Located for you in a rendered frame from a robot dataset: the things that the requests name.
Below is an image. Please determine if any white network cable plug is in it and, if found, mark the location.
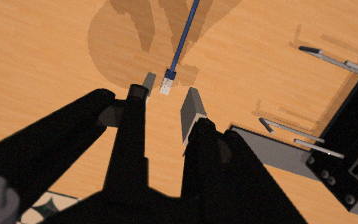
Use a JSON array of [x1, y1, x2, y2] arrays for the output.
[[160, 69, 176, 95]]

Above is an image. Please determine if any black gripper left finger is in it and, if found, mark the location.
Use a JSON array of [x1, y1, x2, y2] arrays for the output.
[[0, 72, 156, 224]]

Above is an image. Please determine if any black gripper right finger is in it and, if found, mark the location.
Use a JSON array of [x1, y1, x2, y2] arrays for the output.
[[180, 87, 308, 224]]

